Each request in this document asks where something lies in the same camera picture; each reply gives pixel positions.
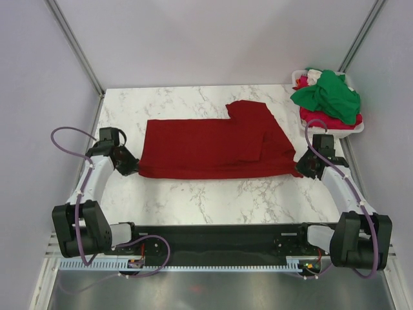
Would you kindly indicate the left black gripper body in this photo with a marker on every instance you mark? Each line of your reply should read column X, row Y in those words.
column 128, row 163

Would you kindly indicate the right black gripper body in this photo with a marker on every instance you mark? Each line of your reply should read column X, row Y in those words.
column 303, row 165

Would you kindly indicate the dark red t shirt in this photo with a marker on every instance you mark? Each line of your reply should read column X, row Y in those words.
column 248, row 144

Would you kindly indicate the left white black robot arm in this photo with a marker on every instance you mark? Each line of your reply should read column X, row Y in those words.
column 80, row 224

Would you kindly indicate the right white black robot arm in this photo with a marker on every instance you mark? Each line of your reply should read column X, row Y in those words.
column 361, row 237

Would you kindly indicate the green t shirt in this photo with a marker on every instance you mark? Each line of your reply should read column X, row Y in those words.
column 332, row 96

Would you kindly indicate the white pink garment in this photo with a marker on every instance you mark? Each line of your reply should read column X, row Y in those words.
column 305, row 78

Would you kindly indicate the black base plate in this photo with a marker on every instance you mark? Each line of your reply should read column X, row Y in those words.
column 254, row 244

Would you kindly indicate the white slotted cable duct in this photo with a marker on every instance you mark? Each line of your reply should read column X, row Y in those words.
column 129, row 265

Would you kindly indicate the left aluminium frame post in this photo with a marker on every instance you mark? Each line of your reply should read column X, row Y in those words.
column 74, row 44

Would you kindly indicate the aluminium frame post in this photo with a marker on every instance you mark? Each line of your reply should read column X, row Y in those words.
column 362, row 34
column 74, row 44

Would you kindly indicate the right aluminium frame post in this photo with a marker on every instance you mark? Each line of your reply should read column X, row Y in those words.
column 362, row 34

